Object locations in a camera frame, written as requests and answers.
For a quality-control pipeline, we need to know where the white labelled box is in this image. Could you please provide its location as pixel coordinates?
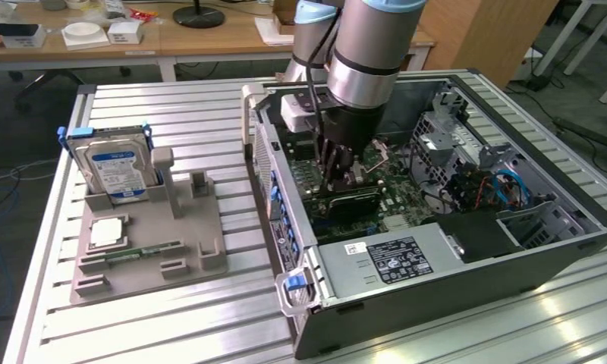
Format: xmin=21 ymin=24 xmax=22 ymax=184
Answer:
xmin=106 ymin=20 xmax=145 ymax=45

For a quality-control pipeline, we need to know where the black graphics card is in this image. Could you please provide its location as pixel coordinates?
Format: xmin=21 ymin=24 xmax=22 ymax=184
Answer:
xmin=308 ymin=184 xmax=383 ymax=228

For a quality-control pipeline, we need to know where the grey power supply unit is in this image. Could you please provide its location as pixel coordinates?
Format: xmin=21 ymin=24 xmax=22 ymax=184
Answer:
xmin=312 ymin=221 xmax=469 ymax=299

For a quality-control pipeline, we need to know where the brown cardboard box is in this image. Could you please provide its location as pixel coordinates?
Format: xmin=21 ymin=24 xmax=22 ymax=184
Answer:
xmin=272 ymin=0 xmax=299 ymax=36

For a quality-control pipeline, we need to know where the black chair base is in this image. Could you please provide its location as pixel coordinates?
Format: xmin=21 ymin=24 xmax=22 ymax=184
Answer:
xmin=552 ymin=102 xmax=607 ymax=145
xmin=8 ymin=67 xmax=132 ymax=113

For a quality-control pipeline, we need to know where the silver CPU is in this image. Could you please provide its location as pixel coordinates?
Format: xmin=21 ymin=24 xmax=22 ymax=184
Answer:
xmin=88 ymin=218 xmax=128 ymax=249

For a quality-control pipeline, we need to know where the white box with black lid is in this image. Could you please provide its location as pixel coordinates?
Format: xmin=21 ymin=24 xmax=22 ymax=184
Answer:
xmin=0 ymin=23 xmax=48 ymax=49

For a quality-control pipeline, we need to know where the hard disk with blue bracket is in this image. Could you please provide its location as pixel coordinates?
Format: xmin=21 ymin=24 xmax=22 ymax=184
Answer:
xmin=56 ymin=123 xmax=156 ymax=208

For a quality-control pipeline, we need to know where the wooden desk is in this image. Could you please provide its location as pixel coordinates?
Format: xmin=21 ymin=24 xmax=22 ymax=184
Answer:
xmin=0 ymin=0 xmax=436 ymax=73

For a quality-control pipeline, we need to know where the green motherboard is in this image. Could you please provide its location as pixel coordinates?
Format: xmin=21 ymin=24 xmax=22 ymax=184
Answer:
xmin=280 ymin=127 xmax=444 ymax=243

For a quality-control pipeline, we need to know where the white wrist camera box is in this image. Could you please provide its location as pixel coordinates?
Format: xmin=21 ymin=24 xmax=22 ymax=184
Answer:
xmin=280 ymin=93 xmax=320 ymax=133

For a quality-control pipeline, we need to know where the black open PC case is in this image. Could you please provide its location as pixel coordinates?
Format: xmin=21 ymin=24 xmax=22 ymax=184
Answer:
xmin=239 ymin=74 xmax=607 ymax=360

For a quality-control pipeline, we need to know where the thin red wire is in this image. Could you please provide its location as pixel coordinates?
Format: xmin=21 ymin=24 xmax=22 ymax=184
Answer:
xmin=473 ymin=173 xmax=488 ymax=210

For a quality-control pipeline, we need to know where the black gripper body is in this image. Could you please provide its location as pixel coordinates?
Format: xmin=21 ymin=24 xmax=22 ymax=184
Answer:
xmin=319 ymin=104 xmax=387 ymax=153

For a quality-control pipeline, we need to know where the black lamp base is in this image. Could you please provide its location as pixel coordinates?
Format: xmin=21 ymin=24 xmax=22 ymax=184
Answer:
xmin=173 ymin=0 xmax=228 ymax=29

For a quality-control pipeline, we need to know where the green RAM stick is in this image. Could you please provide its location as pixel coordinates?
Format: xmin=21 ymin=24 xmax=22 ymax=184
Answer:
xmin=102 ymin=244 xmax=176 ymax=265

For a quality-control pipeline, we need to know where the white paper stack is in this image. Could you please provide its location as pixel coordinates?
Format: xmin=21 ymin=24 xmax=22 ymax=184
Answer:
xmin=253 ymin=17 xmax=295 ymax=46

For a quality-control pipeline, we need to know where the metal socket cover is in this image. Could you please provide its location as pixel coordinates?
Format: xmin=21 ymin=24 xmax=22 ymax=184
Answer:
xmin=367 ymin=139 xmax=389 ymax=171

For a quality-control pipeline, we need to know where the metal disk bay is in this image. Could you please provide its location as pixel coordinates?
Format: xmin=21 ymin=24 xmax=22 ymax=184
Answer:
xmin=498 ymin=199 xmax=588 ymax=251

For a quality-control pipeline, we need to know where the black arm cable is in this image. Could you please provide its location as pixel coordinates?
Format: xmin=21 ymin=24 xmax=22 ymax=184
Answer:
xmin=303 ymin=9 xmax=345 ymax=115

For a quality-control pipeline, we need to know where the wooden cabinet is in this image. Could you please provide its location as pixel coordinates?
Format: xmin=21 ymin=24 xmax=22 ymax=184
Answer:
xmin=413 ymin=0 xmax=560 ymax=90

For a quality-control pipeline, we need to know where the perforated metal drive cage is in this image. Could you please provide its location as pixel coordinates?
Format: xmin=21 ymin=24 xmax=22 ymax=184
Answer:
xmin=412 ymin=90 xmax=492 ymax=168

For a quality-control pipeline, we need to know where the white round moulded part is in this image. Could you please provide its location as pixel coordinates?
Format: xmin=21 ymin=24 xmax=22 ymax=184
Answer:
xmin=60 ymin=21 xmax=110 ymax=51

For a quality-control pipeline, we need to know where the black connector wire bundle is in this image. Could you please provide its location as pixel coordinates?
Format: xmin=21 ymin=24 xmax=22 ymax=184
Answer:
xmin=444 ymin=166 xmax=492 ymax=213

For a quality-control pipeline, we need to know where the grey parts rack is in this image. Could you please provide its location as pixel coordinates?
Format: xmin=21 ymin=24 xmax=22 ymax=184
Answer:
xmin=69 ymin=147 xmax=229 ymax=306

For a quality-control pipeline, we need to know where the white table frame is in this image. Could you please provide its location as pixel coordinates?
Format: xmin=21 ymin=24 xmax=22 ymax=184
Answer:
xmin=532 ymin=0 xmax=607 ymax=104

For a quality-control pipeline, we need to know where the blue data wire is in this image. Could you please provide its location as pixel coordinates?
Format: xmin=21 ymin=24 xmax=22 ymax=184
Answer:
xmin=492 ymin=168 xmax=532 ymax=209

